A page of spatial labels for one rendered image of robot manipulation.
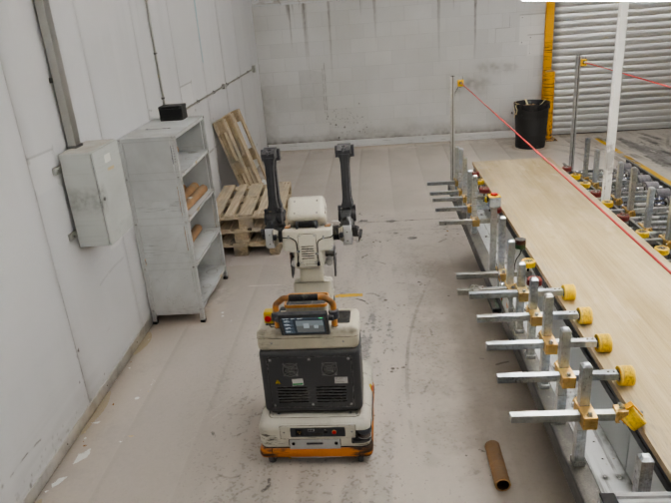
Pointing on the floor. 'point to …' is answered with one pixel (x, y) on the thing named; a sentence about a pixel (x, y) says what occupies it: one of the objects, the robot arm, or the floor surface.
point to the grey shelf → (190, 170)
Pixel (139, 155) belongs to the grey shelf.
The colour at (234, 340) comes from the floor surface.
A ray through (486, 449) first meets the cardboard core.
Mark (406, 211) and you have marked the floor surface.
